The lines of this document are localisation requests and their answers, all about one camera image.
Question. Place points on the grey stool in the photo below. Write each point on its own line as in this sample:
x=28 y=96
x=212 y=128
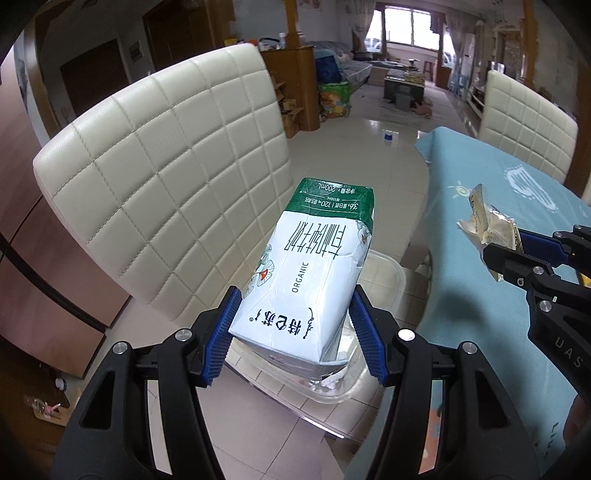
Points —
x=402 y=101

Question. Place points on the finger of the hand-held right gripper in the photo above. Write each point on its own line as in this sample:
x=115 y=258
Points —
x=512 y=267
x=540 y=247

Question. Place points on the wooden partition cabinet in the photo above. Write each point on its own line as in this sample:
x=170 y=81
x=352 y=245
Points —
x=295 y=78

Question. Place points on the patterned curtain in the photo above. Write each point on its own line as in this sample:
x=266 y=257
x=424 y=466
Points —
x=364 y=37
x=455 y=41

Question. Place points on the light blue printed tablecloth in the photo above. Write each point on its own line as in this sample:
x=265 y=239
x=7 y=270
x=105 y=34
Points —
x=461 y=300

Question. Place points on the wooden stool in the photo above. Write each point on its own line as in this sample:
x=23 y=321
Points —
x=429 y=71

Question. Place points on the pink toy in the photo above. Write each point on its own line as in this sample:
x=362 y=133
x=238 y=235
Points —
x=422 y=109

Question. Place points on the wooden pillar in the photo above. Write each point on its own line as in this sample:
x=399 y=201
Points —
x=294 y=23
x=530 y=41

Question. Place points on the blue cushion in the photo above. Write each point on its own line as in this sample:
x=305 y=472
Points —
x=328 y=69

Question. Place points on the pile of cardboard boxes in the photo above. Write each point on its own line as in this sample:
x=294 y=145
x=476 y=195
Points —
x=288 y=108

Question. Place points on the cream quilted leather chair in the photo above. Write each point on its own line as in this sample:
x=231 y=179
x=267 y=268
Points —
x=521 y=120
x=161 y=161

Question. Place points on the white standing air conditioner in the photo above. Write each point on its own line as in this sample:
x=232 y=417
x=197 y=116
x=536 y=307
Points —
x=469 y=64

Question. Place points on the clear plastic storage box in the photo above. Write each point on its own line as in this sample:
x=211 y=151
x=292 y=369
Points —
x=388 y=281

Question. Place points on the brown refrigerator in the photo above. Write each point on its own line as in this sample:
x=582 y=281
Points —
x=41 y=277

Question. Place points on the green and white milk carton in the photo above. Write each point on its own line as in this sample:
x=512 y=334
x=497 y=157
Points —
x=300 y=286

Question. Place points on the colourful printed bag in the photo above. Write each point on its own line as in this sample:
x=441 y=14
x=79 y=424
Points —
x=334 y=99

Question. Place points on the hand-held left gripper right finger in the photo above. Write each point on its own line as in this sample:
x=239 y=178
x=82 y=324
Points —
x=369 y=341

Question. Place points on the grey sofa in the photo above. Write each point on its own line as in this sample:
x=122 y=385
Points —
x=346 y=60

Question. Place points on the beige wrapper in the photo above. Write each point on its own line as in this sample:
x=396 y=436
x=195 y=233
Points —
x=494 y=226

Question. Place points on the window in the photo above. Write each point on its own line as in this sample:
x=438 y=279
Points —
x=408 y=25

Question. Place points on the dark wooden door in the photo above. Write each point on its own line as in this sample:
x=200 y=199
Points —
x=180 y=32
x=94 y=78

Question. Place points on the coffee table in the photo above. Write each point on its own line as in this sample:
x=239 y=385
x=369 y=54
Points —
x=405 y=83

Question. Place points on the blue plastic stools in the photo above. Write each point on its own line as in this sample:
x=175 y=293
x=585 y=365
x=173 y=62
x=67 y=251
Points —
x=457 y=82

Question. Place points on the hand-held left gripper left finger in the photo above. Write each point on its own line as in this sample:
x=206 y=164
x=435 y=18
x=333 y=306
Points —
x=221 y=341

